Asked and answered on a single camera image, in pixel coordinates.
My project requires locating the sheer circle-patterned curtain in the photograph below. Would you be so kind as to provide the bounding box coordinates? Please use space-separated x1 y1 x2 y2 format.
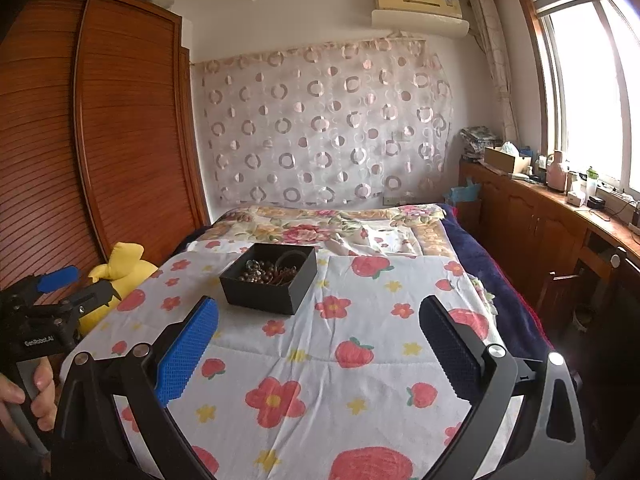
192 35 454 207

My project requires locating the stack of folded cloths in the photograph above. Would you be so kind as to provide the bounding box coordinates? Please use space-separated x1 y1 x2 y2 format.
460 126 504 162

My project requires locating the dark ring bangle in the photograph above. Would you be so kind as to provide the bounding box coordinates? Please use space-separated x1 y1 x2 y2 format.
275 251 309 274

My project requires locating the dark blue blanket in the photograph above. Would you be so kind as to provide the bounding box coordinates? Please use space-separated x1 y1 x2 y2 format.
439 203 554 362

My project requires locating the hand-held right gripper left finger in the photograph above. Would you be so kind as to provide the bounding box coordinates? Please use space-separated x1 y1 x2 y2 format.
52 295 221 480

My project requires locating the floral quilt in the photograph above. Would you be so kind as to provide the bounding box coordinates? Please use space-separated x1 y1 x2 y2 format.
206 202 449 261

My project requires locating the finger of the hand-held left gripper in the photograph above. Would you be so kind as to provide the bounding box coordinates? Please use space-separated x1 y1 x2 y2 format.
34 266 81 296
59 280 124 322

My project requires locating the wooden side cabinet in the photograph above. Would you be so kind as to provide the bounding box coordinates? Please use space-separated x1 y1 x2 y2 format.
457 157 640 323

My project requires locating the blue paper bag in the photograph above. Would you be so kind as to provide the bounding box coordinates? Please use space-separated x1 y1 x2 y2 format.
449 180 482 204

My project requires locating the pink kettle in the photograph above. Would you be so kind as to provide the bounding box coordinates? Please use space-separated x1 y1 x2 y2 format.
545 150 569 192

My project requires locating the wooden chair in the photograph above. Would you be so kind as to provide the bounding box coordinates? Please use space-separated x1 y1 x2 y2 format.
537 267 588 346

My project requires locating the patterned window curtain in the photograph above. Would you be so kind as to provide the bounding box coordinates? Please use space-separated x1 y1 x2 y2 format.
469 0 522 142

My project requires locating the wall air conditioner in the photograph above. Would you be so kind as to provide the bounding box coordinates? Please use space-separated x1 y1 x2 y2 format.
371 0 471 39

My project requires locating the person's left hand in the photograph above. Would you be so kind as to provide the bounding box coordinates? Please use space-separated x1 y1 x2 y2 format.
0 359 59 445

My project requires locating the flower and fruit printed blanket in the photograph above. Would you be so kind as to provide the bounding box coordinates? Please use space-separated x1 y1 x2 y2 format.
60 251 507 480

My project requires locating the small waste bin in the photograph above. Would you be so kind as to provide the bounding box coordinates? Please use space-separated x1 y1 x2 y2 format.
570 305 597 332

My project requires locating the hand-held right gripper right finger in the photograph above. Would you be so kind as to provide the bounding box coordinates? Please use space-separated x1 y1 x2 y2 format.
417 295 587 480

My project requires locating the wooden slatted wardrobe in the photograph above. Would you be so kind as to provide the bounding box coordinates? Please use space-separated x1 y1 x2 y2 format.
0 0 211 343

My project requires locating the open cardboard box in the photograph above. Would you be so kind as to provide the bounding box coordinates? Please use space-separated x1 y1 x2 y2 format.
483 141 532 176

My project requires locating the window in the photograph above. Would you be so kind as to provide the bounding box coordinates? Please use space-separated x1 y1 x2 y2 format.
517 0 640 202

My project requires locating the brown wooden bead bracelet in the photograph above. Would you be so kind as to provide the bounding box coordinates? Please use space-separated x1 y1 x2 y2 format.
237 259 281 284

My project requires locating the black cardboard box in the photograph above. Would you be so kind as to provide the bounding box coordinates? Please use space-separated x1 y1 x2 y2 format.
219 243 319 316

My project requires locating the yellow plush toy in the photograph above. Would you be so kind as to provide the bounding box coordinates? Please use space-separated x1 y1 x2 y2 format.
80 241 159 336

